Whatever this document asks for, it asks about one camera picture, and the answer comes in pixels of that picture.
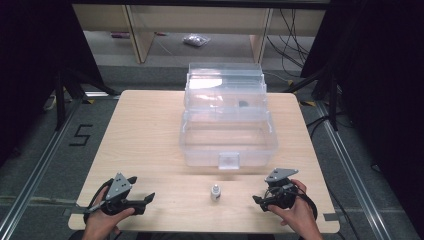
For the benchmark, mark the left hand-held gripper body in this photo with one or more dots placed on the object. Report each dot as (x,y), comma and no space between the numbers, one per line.
(119,187)

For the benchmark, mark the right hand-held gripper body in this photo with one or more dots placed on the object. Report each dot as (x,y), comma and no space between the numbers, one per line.
(281,195)

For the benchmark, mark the person's right hand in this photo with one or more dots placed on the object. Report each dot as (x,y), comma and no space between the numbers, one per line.
(300,213)

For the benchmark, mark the person's left hand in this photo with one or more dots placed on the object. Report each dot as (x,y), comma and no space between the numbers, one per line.
(100,225)

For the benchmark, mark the small white bottle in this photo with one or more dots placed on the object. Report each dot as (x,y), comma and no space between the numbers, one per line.
(215,193)

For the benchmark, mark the grey tape strip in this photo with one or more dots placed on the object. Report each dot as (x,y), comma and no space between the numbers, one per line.
(76,210)
(331,217)

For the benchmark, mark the clear plastic storage box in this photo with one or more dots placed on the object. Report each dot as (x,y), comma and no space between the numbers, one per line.
(228,133)

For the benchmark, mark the yellow black floor tape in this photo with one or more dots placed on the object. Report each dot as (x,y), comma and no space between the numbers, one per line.
(88,101)
(307,103)

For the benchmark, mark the black metal stand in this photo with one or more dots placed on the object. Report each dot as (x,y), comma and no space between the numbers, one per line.
(60,100)
(332,100)

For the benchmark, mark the small pink item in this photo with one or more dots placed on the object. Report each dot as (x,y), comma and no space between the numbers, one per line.
(120,34)

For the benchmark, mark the black curtain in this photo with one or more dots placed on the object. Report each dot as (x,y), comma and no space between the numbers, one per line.
(30,66)
(376,83)

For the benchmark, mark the clear plastic bag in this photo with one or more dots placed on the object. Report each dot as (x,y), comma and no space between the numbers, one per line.
(196,40)

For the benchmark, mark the beige wooden desk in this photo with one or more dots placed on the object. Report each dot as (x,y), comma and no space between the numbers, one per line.
(200,20)

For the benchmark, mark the metal floor rail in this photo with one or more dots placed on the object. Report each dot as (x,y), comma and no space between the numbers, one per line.
(353,173)
(36,166)

